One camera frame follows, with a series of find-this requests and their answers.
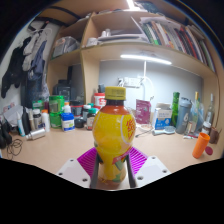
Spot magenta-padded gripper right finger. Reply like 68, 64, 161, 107
125, 145, 172, 188

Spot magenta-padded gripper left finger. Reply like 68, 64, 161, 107
55, 147, 101, 190

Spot yellow drink bottle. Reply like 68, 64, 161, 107
91, 86, 137, 192

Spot light blue hairbrush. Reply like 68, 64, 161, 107
152, 125, 177, 137

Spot blue and white jar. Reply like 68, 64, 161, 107
60, 112, 76, 132

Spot silver metal can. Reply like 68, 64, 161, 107
25, 127, 47, 141

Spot orange plastic cup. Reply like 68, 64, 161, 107
191, 132, 211, 160

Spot magenta pouch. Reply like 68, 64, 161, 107
134, 98, 152, 125

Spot red round coaster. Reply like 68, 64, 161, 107
204, 145, 214, 156

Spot grey shaker bottle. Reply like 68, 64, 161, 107
175, 96, 193, 135

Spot green plastic jar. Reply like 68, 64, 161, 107
48, 95, 66, 129

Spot green glass bottle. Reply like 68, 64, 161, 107
170, 91, 181, 128

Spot small brown jar white lid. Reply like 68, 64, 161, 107
201, 120, 213, 136

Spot white jar with red lid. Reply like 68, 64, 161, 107
93, 92, 107, 108

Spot white desk lamp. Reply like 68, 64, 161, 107
138, 60, 150, 101

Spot white power strip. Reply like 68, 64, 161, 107
118, 76, 141, 89

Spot white light bar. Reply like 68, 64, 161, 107
119, 53, 173, 66

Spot dark hanging clothes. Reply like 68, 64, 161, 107
0, 19, 54, 108

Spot wooden shelf unit with books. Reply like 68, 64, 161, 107
39, 0, 221, 111

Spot black cable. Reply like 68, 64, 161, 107
5, 138, 24, 161

